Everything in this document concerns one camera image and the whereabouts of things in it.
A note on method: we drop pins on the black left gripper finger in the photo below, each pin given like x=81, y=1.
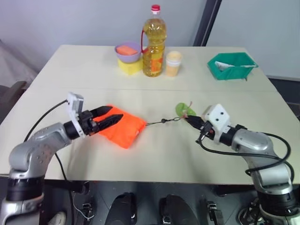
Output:
x=103, y=110
x=111, y=120

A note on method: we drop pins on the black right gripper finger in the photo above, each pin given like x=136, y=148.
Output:
x=195, y=119
x=193, y=124

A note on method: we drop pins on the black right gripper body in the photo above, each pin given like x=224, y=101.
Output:
x=206, y=131

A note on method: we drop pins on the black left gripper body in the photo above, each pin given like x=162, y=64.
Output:
x=88, y=123

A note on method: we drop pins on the orange fabric pouch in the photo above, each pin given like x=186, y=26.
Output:
x=126, y=129

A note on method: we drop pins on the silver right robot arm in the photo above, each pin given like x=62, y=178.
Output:
x=253, y=144

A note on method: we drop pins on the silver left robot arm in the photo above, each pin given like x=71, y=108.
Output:
x=35, y=145

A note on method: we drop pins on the green leaf-shaped tag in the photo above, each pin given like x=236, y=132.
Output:
x=181, y=108

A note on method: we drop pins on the yellow sponge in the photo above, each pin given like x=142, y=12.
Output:
x=131, y=68

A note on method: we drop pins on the green hexagonal basket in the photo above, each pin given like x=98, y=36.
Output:
x=230, y=73

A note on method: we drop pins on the purple plastic bowl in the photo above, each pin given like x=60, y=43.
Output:
x=127, y=57

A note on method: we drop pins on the clear cup of yellow powder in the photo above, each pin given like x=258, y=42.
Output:
x=173, y=64

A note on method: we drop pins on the orange sponge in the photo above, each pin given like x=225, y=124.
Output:
x=126, y=50

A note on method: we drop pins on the cooking oil bottle red cap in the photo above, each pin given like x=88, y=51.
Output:
x=154, y=47

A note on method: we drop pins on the dark chair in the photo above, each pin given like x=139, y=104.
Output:
x=11, y=93

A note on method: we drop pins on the dark rounded shape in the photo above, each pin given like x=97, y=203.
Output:
x=175, y=209
x=124, y=208

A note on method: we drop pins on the dark vertical pillar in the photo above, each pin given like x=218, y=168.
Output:
x=206, y=23

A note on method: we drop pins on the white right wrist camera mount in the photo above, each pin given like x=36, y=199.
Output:
x=218, y=116

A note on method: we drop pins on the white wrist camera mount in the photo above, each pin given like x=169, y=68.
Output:
x=75, y=101
x=218, y=116

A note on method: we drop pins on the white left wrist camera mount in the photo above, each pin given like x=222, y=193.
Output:
x=75, y=101

